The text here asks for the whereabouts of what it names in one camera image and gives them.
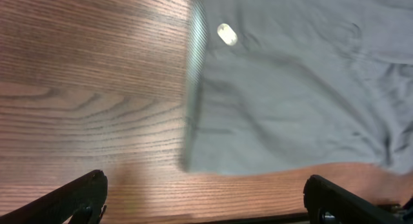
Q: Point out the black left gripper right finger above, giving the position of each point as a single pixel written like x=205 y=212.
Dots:
x=327 y=202

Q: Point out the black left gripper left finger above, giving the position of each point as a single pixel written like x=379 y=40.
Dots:
x=79 y=201

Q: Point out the grey shorts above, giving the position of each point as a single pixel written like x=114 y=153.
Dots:
x=277 y=85

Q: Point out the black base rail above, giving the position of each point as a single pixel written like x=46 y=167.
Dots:
x=395 y=209

